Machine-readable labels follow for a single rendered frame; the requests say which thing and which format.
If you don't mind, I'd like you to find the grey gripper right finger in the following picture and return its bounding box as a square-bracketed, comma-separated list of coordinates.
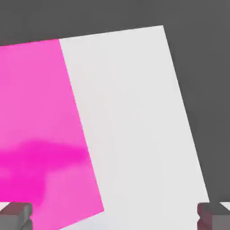
[197, 201, 230, 230]

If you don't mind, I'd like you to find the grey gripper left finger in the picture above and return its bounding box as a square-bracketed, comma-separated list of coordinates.
[0, 201, 34, 230]

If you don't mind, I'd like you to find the large pink box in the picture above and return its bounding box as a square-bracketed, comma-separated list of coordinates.
[0, 38, 105, 230]

